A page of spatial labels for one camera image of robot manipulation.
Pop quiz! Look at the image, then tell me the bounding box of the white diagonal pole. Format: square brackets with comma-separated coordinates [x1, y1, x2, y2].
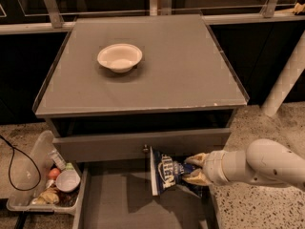
[261, 32, 305, 116]

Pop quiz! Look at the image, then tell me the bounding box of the metal window rail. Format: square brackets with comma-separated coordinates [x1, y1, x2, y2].
[0, 0, 304, 34]

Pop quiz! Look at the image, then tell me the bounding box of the clear plastic bin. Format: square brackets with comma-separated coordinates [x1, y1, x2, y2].
[7, 131, 81, 215]

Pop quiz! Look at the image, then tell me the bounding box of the top grey drawer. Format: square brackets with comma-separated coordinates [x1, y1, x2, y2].
[53, 128, 231, 162]

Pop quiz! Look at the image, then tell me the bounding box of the blue chip bag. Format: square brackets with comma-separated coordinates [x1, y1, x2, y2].
[150, 148, 203, 198]

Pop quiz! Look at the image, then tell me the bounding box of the small white bowl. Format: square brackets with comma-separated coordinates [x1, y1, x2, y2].
[55, 170, 80, 193]

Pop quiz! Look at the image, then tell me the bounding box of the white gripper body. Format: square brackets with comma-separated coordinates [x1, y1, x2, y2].
[203, 151, 229, 186]

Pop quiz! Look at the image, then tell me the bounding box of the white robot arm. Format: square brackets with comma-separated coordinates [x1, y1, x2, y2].
[183, 139, 305, 191]

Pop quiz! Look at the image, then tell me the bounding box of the round metal drawer knob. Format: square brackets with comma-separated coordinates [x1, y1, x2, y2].
[142, 144, 151, 154]

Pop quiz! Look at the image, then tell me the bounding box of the white tube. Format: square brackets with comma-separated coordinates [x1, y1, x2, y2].
[48, 150, 66, 171]

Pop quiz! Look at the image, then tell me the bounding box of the yellow crumpled wrapper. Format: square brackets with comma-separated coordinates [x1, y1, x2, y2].
[31, 188, 60, 205]

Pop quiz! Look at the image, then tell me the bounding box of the red apple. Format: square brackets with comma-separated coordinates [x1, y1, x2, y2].
[48, 168, 61, 180]

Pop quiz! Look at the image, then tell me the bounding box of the middle grey drawer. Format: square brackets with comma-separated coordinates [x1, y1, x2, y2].
[72, 159, 220, 229]

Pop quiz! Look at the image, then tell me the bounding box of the white paper bowl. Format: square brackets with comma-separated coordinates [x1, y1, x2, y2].
[97, 44, 143, 73]

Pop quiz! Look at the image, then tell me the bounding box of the grey drawer cabinet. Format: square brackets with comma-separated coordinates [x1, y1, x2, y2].
[31, 13, 251, 229]

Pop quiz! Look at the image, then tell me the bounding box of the grey drawer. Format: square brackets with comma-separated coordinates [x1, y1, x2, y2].
[72, 159, 220, 229]
[53, 128, 231, 162]

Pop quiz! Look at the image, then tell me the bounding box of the black cable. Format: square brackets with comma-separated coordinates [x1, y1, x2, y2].
[0, 135, 42, 192]

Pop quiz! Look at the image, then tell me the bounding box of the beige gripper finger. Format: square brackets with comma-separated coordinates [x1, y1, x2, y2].
[182, 169, 212, 186]
[184, 153, 208, 168]

